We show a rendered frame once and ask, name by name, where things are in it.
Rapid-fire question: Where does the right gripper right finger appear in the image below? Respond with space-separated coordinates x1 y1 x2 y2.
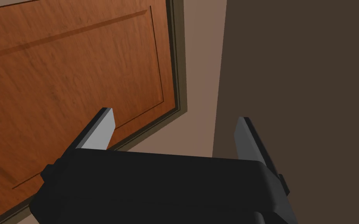
234 116 280 177

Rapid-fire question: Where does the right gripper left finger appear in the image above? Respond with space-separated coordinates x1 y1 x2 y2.
68 107 116 151

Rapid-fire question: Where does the brown wooden door leaf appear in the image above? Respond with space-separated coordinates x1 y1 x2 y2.
0 0 178 218

